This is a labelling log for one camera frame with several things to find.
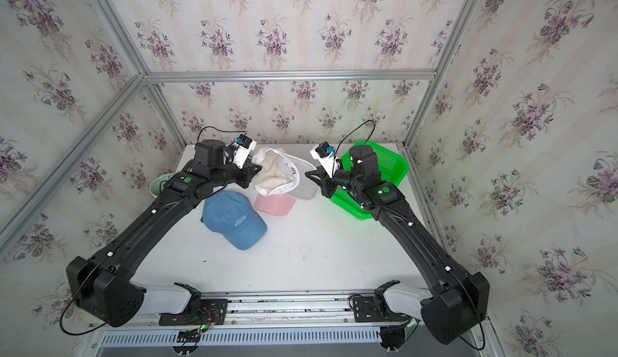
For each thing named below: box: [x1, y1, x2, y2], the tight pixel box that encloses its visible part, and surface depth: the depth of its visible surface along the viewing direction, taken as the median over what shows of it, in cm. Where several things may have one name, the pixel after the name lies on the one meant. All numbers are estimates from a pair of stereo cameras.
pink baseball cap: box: [254, 192, 297, 217], surface depth 100 cm
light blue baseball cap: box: [200, 191, 268, 251], surface depth 88 cm
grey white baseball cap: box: [251, 147, 321, 200], surface depth 75 cm
